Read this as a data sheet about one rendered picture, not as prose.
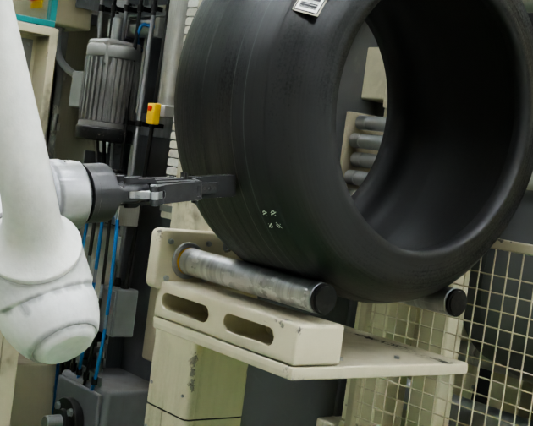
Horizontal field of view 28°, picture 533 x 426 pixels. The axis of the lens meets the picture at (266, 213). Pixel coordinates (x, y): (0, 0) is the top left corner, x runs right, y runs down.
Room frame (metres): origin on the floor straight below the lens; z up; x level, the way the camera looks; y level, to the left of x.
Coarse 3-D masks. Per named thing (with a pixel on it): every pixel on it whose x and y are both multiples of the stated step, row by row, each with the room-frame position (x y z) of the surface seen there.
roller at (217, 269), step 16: (192, 256) 1.70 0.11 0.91; (208, 256) 1.67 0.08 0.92; (224, 256) 1.66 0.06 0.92; (192, 272) 1.69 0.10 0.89; (208, 272) 1.65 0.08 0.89; (224, 272) 1.62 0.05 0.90; (240, 272) 1.59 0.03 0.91; (256, 272) 1.57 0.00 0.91; (272, 272) 1.55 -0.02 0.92; (240, 288) 1.60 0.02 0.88; (256, 288) 1.56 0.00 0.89; (272, 288) 1.53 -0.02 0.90; (288, 288) 1.50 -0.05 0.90; (304, 288) 1.48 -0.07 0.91; (320, 288) 1.46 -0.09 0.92; (288, 304) 1.51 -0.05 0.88; (304, 304) 1.48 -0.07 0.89; (320, 304) 1.46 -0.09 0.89
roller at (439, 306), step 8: (448, 288) 1.65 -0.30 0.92; (456, 288) 1.65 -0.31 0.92; (432, 296) 1.66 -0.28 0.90; (440, 296) 1.65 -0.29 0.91; (448, 296) 1.64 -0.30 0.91; (456, 296) 1.64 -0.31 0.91; (464, 296) 1.65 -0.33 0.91; (408, 304) 1.72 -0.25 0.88; (416, 304) 1.69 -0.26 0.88; (424, 304) 1.68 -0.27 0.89; (432, 304) 1.66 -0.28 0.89; (440, 304) 1.65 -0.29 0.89; (448, 304) 1.64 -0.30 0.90; (456, 304) 1.64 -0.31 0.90; (464, 304) 1.65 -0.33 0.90; (440, 312) 1.66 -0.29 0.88; (448, 312) 1.64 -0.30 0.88; (456, 312) 1.64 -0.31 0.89
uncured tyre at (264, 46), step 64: (256, 0) 1.46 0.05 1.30; (384, 0) 1.83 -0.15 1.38; (448, 0) 1.78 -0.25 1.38; (512, 0) 1.62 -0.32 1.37; (192, 64) 1.52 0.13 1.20; (256, 64) 1.41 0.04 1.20; (320, 64) 1.39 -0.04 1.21; (384, 64) 1.88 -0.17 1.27; (448, 64) 1.86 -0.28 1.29; (512, 64) 1.66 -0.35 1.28; (192, 128) 1.51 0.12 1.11; (256, 128) 1.40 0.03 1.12; (320, 128) 1.40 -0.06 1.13; (448, 128) 1.87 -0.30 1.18; (512, 128) 1.77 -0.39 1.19; (256, 192) 1.43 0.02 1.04; (320, 192) 1.41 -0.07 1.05; (384, 192) 1.87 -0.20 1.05; (448, 192) 1.83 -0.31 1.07; (512, 192) 1.65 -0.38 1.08; (256, 256) 1.57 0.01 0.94; (320, 256) 1.46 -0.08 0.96; (384, 256) 1.49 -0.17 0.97; (448, 256) 1.58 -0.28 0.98
